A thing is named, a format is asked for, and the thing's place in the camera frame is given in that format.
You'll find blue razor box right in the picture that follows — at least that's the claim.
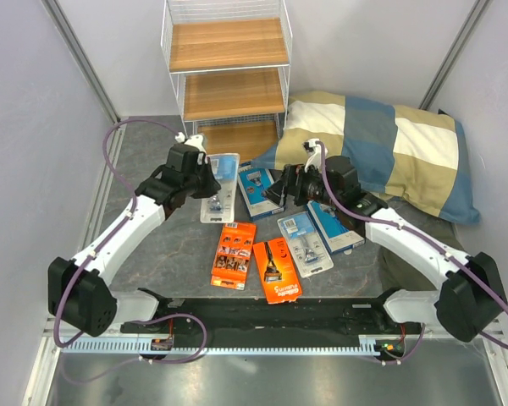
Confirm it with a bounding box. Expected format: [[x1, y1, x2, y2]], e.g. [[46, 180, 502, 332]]
[[306, 201, 365, 255]]

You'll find blue beige checkered pillow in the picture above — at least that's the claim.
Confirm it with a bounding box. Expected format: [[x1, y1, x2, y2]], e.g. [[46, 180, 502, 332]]
[[253, 91, 480, 225]]

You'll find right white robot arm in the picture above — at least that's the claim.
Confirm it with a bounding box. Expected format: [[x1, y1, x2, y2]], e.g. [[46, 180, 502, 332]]
[[263, 156, 508, 342]]

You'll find olive green cloth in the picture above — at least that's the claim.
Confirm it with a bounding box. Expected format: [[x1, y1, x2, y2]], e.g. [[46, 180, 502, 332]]
[[378, 236, 467, 297]]

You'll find top wooden shelf board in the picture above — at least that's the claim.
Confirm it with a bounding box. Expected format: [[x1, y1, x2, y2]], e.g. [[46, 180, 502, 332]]
[[169, 18, 289, 72]]

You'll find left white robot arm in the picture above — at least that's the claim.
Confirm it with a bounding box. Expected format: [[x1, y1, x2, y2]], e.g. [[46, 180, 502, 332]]
[[47, 134, 221, 337]]

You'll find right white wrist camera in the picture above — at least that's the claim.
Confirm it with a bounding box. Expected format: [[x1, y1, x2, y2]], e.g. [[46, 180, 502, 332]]
[[302, 138, 328, 173]]

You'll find aluminium frame post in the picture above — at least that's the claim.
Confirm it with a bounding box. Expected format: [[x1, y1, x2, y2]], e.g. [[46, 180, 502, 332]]
[[419, 0, 492, 110], [41, 0, 120, 123]]

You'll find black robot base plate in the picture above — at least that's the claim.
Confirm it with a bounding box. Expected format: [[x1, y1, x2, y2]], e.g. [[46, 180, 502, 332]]
[[119, 288, 422, 348]]

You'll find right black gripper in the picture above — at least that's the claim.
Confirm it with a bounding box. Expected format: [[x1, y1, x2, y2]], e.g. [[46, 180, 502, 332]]
[[261, 162, 340, 209]]

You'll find blue razor box left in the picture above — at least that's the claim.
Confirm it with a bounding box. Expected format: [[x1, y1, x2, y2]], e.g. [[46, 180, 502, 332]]
[[238, 162, 284, 221]]

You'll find white wire shelf unit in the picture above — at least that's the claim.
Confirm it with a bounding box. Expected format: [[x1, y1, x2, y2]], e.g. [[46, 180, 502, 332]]
[[160, 1, 293, 161]]

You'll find orange razor box back-side up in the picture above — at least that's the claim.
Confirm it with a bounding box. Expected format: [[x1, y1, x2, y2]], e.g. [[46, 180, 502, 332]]
[[210, 222, 257, 291]]

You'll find clear blister razor pack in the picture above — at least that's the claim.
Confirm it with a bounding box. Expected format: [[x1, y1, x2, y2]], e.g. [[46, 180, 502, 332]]
[[200, 153, 240, 223], [277, 211, 334, 278]]

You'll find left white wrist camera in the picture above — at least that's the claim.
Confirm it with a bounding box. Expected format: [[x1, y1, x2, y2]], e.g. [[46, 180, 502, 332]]
[[169, 133, 208, 167]]

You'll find middle wooden shelf board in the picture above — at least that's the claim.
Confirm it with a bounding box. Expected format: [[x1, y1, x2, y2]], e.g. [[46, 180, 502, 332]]
[[184, 68, 284, 121]]

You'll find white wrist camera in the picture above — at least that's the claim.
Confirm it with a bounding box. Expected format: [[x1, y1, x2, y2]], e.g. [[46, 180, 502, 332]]
[[169, 133, 208, 167], [302, 138, 328, 173]]

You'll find orange Gillette Fusion box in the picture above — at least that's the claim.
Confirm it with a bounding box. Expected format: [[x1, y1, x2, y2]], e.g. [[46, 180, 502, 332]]
[[253, 238, 302, 305]]

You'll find right aluminium frame post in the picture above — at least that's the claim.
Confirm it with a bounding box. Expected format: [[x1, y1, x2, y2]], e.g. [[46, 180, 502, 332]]
[[419, 0, 492, 110]]

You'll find left aluminium frame post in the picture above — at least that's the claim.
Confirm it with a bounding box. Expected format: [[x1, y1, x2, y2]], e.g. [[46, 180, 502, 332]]
[[41, 0, 120, 123]]

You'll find grey slotted cable duct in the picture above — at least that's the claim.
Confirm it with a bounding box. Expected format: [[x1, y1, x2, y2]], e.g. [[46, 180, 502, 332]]
[[63, 335, 401, 356]]

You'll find blue razor box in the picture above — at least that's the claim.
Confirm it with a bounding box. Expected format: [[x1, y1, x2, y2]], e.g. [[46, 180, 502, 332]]
[[238, 162, 284, 221], [306, 201, 365, 255]]

